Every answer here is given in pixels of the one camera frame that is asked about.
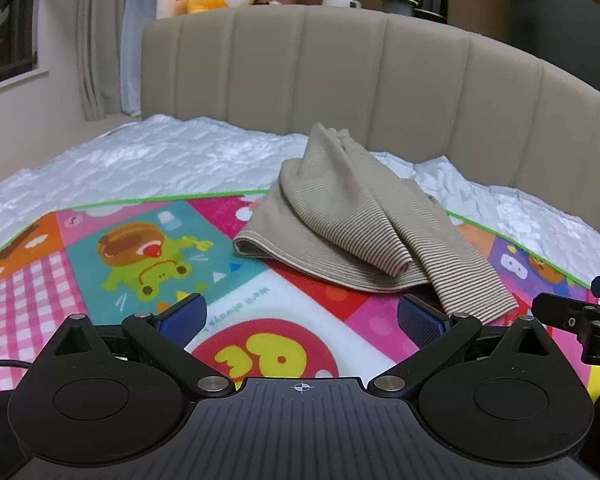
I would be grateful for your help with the beige striped garment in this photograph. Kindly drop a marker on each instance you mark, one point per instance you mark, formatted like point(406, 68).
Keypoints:
point(340, 210)

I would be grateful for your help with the black plant pot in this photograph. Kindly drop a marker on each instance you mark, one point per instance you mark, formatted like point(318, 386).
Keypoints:
point(432, 15)

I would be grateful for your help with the pale blue cloth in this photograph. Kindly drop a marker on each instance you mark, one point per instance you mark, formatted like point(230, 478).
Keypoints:
point(135, 50)

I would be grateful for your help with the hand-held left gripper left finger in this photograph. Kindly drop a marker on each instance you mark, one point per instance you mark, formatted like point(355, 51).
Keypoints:
point(182, 319)

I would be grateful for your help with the beige curtain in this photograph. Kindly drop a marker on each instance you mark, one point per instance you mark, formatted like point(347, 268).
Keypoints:
point(100, 35)

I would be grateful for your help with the colourful cartoon printed blanket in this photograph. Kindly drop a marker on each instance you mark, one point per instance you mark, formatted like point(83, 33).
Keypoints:
point(130, 260)

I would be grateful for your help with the white quilted bed cover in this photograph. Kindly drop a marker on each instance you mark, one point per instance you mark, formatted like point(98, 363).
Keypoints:
point(155, 160)

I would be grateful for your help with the beige padded headboard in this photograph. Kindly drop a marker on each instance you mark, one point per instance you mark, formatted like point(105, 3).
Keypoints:
point(380, 85)

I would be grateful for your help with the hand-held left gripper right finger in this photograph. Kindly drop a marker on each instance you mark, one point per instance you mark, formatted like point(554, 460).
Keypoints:
point(422, 322)

